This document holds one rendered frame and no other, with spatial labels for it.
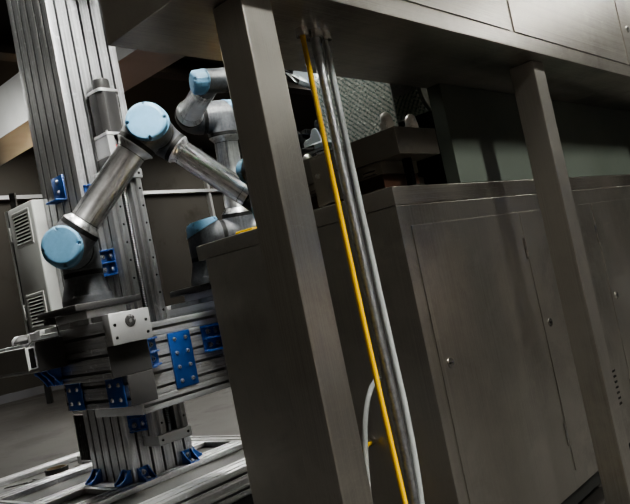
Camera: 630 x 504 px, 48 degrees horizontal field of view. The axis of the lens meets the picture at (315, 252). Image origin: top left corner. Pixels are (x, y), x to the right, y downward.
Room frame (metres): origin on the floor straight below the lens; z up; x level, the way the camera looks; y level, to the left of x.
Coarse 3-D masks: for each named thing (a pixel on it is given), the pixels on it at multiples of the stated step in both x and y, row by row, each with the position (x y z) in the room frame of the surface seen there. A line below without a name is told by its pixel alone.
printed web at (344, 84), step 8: (344, 80) 1.79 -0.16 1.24; (352, 80) 1.78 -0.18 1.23; (360, 80) 1.76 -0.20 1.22; (344, 88) 1.80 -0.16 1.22; (352, 88) 1.78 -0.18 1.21; (392, 88) 1.84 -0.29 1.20; (400, 88) 1.82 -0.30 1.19; (408, 88) 1.81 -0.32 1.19; (416, 88) 1.79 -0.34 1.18; (320, 96) 1.85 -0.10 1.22; (400, 96) 1.83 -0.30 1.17; (408, 96) 1.81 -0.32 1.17; (416, 96) 1.80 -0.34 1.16; (400, 104) 1.83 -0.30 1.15; (408, 104) 1.82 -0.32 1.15; (416, 104) 1.81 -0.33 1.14; (400, 112) 1.85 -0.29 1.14; (408, 112) 1.84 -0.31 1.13; (416, 112) 1.83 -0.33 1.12; (424, 112) 1.82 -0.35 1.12; (400, 120) 1.87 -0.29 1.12
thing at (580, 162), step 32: (448, 96) 1.66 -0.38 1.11; (480, 96) 1.77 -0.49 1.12; (512, 96) 1.91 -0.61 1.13; (448, 128) 1.64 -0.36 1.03; (480, 128) 1.75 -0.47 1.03; (512, 128) 1.88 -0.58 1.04; (576, 128) 2.21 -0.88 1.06; (608, 128) 2.42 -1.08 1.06; (448, 160) 1.65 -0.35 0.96; (480, 160) 1.72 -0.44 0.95; (512, 160) 1.85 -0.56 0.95; (576, 160) 2.16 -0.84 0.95; (608, 160) 2.37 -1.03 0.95
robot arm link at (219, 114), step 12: (216, 108) 2.45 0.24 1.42; (228, 108) 2.47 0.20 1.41; (216, 120) 2.46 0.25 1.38; (228, 120) 2.47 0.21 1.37; (204, 132) 2.53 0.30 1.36; (216, 132) 2.47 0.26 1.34; (228, 132) 2.47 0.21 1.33; (216, 144) 2.50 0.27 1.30; (228, 144) 2.49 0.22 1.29; (216, 156) 2.52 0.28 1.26; (228, 156) 2.49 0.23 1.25; (228, 204) 2.51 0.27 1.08; (228, 216) 2.50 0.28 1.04; (240, 216) 2.50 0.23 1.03; (252, 216) 2.53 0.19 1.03; (228, 228) 2.49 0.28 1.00; (240, 228) 2.50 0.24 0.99
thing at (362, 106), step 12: (372, 84) 1.74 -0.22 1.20; (384, 84) 1.71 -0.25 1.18; (348, 96) 1.79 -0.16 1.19; (360, 96) 1.77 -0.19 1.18; (372, 96) 1.74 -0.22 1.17; (384, 96) 1.72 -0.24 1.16; (324, 108) 1.85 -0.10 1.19; (348, 108) 1.80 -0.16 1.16; (360, 108) 1.77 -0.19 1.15; (372, 108) 1.75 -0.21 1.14; (384, 108) 1.72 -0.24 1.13; (324, 120) 1.85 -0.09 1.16; (348, 120) 1.80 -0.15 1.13; (360, 120) 1.78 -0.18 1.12; (372, 120) 1.75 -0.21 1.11; (396, 120) 1.71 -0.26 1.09; (348, 132) 1.81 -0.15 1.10; (360, 132) 1.78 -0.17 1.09; (372, 132) 1.76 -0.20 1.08
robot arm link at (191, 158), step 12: (168, 144) 2.11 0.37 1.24; (180, 144) 2.12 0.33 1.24; (168, 156) 2.12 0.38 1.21; (180, 156) 2.13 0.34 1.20; (192, 156) 2.12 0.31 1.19; (204, 156) 2.14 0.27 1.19; (192, 168) 2.13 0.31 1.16; (204, 168) 2.13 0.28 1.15; (216, 168) 2.13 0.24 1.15; (228, 168) 2.16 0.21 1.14; (204, 180) 2.15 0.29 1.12; (216, 180) 2.13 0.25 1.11; (228, 180) 2.13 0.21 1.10; (240, 180) 2.14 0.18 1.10; (228, 192) 2.14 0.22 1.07; (240, 192) 2.14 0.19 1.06; (240, 204) 2.16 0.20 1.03
